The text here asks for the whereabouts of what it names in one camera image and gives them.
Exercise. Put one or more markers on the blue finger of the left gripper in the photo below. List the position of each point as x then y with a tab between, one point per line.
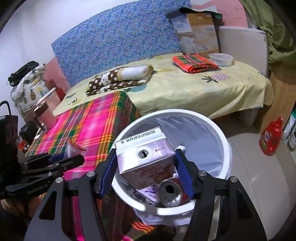
59	168
57	158

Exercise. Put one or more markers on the purple milk carton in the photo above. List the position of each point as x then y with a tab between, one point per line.
151	193

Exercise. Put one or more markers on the pink brown milk carton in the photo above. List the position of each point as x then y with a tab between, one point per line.
146	158

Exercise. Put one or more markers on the pink brown tumbler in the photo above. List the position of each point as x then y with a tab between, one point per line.
44	114

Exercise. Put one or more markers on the translucent trash bag liner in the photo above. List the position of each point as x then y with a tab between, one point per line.
205	145

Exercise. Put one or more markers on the yellow bed sheet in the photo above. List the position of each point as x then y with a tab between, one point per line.
212	93

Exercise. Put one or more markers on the brown polka dot blanket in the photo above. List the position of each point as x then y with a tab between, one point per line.
119	78

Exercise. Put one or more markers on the white round trash bin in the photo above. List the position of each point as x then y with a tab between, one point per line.
155	151

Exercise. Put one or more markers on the black clothing on bundle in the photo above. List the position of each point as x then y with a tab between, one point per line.
15	78

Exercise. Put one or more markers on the wooden board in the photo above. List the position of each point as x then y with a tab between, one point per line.
283	81

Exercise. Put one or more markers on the pineapple print bedding bundle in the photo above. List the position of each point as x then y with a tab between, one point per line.
30	90

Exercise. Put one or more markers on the cardboard bedding box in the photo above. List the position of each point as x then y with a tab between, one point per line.
195	30

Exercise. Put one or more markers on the folded red plaid cloth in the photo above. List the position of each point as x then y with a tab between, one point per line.
194	64

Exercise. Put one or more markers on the red soda can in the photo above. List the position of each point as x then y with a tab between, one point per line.
171	193

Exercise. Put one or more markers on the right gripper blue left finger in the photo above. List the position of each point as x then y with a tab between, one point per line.
105	171

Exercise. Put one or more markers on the green curtain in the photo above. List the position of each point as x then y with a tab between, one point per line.
280	43

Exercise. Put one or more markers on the person left hand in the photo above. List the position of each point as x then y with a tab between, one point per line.
17	208

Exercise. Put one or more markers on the red detergent bottle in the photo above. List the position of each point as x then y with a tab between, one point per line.
270	138

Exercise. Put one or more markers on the white teal bottle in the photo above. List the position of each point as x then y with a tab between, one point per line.
289	125

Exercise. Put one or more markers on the pink plaid tablecloth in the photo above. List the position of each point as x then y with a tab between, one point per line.
95	125

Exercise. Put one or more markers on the white plastic bowl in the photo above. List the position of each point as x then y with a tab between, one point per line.
222	60

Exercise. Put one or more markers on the pink storage box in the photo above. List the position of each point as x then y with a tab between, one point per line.
51	98

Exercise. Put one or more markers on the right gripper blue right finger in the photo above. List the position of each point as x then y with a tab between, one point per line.
187	172

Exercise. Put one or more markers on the black bag on floor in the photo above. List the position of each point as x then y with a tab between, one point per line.
29	131

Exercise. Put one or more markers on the blue floral headboard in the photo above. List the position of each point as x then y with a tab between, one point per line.
117	36

